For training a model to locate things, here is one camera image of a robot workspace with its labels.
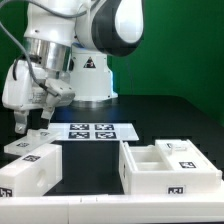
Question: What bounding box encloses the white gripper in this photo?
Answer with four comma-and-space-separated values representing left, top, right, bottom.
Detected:
2, 60, 56, 134

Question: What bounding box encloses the white cabinet door panel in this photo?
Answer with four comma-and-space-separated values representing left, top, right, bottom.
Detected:
4, 129, 59, 156
155, 139, 215, 172

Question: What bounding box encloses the white cabinet body box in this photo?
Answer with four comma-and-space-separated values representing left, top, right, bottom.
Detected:
119, 142, 224, 195

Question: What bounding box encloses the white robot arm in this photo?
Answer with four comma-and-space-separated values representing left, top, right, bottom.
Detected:
0, 0, 144, 134

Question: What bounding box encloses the white cabinet top block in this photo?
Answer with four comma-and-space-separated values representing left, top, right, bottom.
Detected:
0, 144, 62, 197

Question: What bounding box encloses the white fiducial marker base plate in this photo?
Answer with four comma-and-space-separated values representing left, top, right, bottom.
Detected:
49, 123, 139, 141

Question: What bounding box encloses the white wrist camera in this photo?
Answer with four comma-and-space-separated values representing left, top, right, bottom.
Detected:
46, 78, 75, 107

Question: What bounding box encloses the grey braided camera cable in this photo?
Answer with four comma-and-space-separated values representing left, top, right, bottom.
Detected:
0, 0, 101, 91

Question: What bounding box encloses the white L-shaped obstacle frame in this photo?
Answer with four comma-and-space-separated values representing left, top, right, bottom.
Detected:
0, 185, 224, 224

